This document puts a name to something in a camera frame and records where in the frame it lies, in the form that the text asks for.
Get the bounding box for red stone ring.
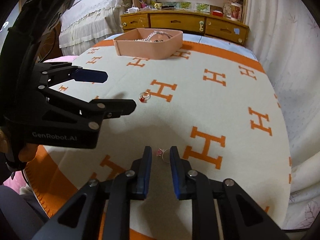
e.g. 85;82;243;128
139;90;152;104

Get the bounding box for white band watch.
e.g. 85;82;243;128
145;31;172;42

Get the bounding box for pink jewelry tray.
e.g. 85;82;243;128
113;28;183;60

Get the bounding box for left hand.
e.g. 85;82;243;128
1;131;39;163

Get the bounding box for white lace covered furniture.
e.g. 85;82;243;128
59;0;132;56

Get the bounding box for orange H pattern blanket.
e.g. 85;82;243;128
26;41;291;225

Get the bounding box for wooden desk with drawers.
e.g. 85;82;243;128
121;0;249;46

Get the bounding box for white curtain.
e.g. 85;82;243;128
245;0;319;230

